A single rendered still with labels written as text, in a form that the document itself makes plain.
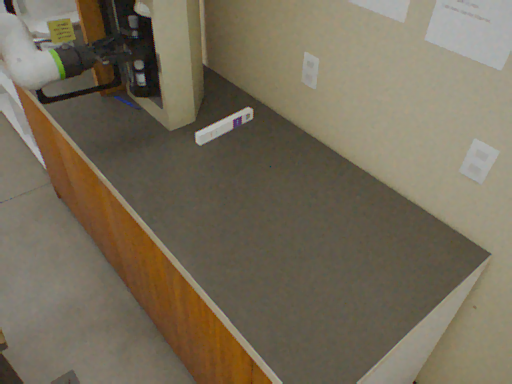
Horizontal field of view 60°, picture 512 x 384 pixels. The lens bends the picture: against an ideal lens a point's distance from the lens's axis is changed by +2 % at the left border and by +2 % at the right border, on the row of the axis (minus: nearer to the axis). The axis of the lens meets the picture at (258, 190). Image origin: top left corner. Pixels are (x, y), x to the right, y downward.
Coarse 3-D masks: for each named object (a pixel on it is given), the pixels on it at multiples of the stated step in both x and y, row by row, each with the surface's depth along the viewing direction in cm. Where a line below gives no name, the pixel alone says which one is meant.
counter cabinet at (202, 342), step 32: (32, 128) 226; (64, 160) 196; (64, 192) 235; (96, 192) 173; (96, 224) 202; (128, 224) 154; (128, 256) 177; (160, 256) 139; (160, 288) 157; (192, 288) 126; (160, 320) 181; (192, 320) 141; (448, 320) 140; (192, 352) 160; (224, 352) 128; (416, 352) 131
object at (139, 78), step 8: (120, 32) 144; (128, 40) 143; (136, 40) 143; (144, 40) 145; (128, 48) 146; (136, 56) 147; (144, 56) 148; (152, 56) 152; (128, 64) 150; (136, 64) 149; (144, 64) 150; (152, 64) 153; (128, 72) 153; (136, 72) 151; (144, 72) 152; (152, 72) 154; (136, 80) 153; (144, 80) 153; (152, 80) 156; (136, 88) 156; (144, 88) 155
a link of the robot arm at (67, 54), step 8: (56, 48) 134; (64, 48) 134; (72, 48) 135; (64, 56) 133; (72, 56) 134; (64, 64) 133; (72, 64) 134; (80, 64) 136; (72, 72) 136; (80, 72) 138
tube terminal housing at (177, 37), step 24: (144, 0) 132; (168, 0) 131; (192, 0) 144; (168, 24) 136; (192, 24) 147; (168, 48) 140; (192, 48) 150; (168, 72) 145; (192, 72) 153; (168, 96) 150; (192, 96) 157; (168, 120) 156; (192, 120) 164
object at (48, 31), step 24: (24, 0) 137; (48, 0) 141; (72, 0) 145; (96, 0) 149; (48, 24) 145; (72, 24) 149; (96, 24) 153; (48, 48) 149; (96, 72) 163; (120, 72) 168; (48, 96) 159
